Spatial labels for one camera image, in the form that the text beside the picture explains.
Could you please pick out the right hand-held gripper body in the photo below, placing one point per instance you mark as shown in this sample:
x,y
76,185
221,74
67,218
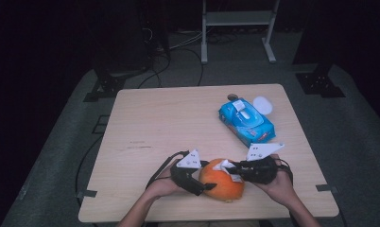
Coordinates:
x,y
259,170

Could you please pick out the grey tape strip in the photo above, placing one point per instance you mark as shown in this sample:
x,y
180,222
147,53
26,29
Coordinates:
x,y
87,193
326,188

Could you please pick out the white metal stand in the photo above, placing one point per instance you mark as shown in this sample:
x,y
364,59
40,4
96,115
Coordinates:
x,y
238,18

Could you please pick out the white wet wipe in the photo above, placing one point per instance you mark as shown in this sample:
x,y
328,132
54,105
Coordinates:
x,y
223,164

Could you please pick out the person's left hand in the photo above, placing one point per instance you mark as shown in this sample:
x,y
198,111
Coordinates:
x,y
163,187

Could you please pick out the black stand base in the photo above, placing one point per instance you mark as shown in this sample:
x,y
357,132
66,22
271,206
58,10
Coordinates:
x,y
109,83
319,83

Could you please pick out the white round lid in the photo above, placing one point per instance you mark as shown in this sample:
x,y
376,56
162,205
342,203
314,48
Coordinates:
x,y
262,105

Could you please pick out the blue wet wipes pack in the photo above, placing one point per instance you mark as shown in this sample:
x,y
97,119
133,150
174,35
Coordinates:
x,y
251,123

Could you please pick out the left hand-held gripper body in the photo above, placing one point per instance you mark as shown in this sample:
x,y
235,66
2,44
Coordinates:
x,y
185,176

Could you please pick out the person's right hand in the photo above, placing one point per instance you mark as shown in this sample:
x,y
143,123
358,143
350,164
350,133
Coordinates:
x,y
278,189

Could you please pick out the small brown round object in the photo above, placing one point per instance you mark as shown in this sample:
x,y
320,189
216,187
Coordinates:
x,y
232,96

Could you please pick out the black tape frame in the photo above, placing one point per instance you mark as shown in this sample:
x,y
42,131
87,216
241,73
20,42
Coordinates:
x,y
100,124

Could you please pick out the orange plush toy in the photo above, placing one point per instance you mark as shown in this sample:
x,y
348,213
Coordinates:
x,y
222,186

